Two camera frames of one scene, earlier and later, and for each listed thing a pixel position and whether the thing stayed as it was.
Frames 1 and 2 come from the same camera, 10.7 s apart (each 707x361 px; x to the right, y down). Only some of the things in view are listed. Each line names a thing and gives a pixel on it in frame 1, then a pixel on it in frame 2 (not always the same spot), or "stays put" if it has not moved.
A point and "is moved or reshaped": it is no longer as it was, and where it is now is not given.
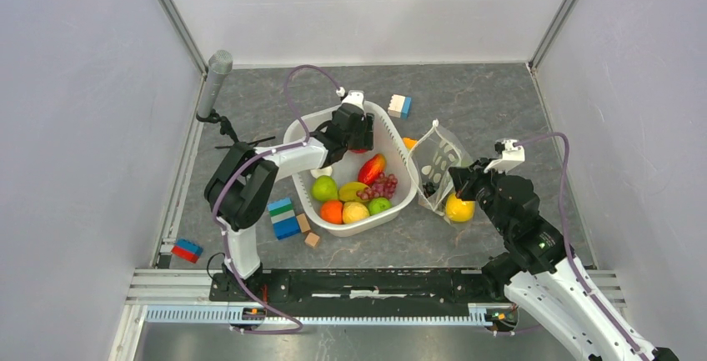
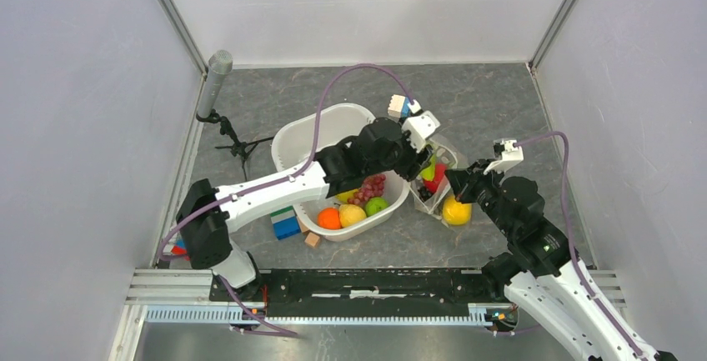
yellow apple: x=459 y=210 stays put
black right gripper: x=463 y=177 stays put
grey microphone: x=220 y=62 stays put
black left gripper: x=365 y=140 -> x=416 y=162
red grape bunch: x=384 y=186 is moved or reshaped
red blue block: x=187 y=250 stays put
